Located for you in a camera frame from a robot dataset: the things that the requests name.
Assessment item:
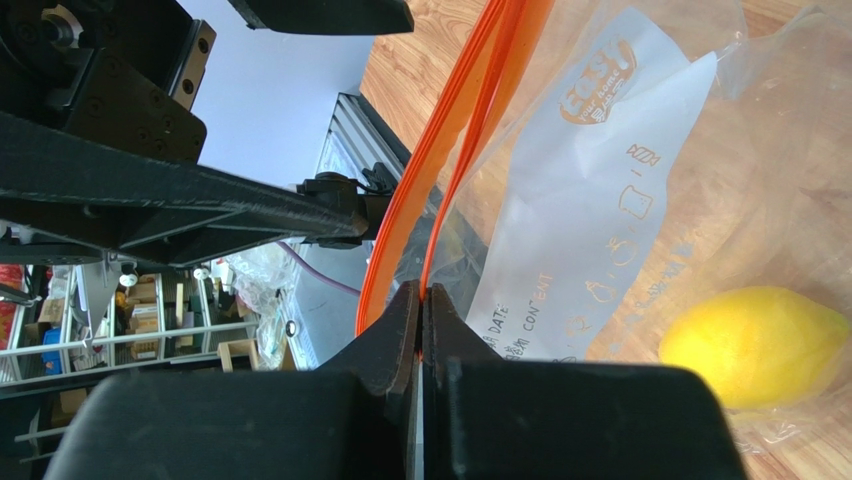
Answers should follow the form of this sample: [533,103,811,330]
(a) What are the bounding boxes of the clear zip bag orange zipper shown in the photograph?
[355,1,851,453]

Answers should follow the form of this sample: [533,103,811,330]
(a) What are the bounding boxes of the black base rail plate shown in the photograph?
[296,93,494,294]

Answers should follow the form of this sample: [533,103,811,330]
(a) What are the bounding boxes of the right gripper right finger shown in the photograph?
[423,285,746,479]

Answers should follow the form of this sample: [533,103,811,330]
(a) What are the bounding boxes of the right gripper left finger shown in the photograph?
[46,281,421,479]

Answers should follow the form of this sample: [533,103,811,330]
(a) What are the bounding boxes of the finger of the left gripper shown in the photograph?
[230,0,414,35]

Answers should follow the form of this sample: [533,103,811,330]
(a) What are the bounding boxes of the yellow toy lemon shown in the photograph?
[658,286,851,410]

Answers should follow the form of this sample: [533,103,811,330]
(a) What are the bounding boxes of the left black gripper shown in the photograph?
[1,0,370,267]

